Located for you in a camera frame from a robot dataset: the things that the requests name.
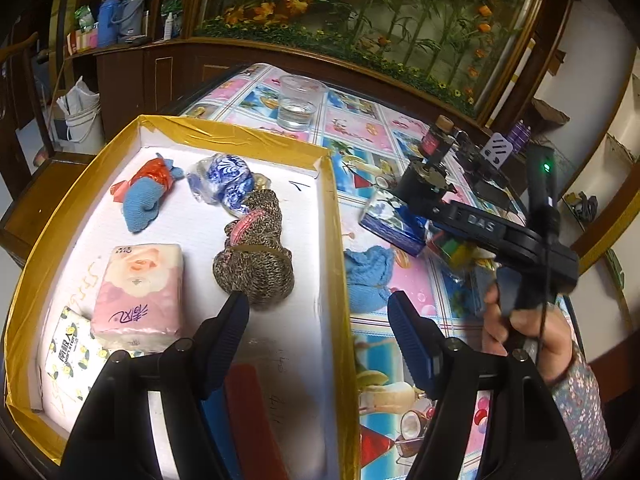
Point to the grey-blue thermos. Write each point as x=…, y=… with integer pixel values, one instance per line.
x=132, y=10

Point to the blue knitted sock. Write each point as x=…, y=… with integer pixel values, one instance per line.
x=367, y=270

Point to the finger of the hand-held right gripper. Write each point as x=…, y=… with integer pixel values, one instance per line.
x=447, y=214

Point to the white yellow rolled poster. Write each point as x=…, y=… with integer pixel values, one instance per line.
x=515, y=75

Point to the purple bottle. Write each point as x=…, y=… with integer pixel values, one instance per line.
x=525, y=134
x=514, y=137

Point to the green packet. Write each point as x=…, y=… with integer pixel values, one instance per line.
x=85, y=17

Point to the red blue flat sponge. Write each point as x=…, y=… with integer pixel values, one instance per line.
x=255, y=420

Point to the white squeeze bottle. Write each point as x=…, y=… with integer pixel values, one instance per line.
x=169, y=27

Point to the black handheld device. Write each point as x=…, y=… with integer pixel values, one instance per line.
x=475, y=162

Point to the framed artificial flower display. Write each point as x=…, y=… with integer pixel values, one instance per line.
x=400, y=20

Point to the blue printed tissue pack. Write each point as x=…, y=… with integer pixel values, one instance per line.
x=392, y=225

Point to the yellow cardboard box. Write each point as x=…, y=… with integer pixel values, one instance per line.
x=310, y=350

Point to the black phone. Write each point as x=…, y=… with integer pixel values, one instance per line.
x=492, y=191

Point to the pink boxes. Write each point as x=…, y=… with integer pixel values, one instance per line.
x=82, y=41

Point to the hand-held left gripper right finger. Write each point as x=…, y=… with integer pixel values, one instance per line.
x=407, y=340

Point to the pink tissue pack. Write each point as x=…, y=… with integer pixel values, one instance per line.
x=137, y=295

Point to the blue thermos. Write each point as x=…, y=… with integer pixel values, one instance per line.
x=107, y=20

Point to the blue white patterned bundle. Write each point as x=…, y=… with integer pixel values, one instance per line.
x=227, y=177

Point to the wooden chair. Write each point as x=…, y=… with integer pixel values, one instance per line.
x=45, y=185

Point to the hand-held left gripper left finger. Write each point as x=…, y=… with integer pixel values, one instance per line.
x=227, y=340

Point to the white bucket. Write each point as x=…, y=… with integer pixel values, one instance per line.
x=85, y=125

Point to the white lemon print tissue pack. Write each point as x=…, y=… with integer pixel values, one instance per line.
x=67, y=355

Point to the printed fruit tablecloth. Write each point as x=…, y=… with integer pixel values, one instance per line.
x=435, y=300

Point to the clear glass cup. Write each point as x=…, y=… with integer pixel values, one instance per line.
x=300, y=105

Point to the blue sock in red wrapper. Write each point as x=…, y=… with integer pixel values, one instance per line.
x=142, y=205

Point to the black cylindrical motor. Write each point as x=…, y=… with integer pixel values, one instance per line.
x=422, y=190

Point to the person's right forearm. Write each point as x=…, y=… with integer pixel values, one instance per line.
x=585, y=410

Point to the brown knitted socks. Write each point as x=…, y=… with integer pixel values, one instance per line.
x=255, y=265

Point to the dark shoes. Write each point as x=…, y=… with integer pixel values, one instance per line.
x=580, y=207

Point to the grey striped card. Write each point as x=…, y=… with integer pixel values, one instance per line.
x=497, y=149

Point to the multicoloured plastic packet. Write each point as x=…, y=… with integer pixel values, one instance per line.
x=452, y=252

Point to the person's right hand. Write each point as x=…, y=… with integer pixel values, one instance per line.
x=555, y=340

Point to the dark bottle with cork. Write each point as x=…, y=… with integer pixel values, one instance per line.
x=436, y=142

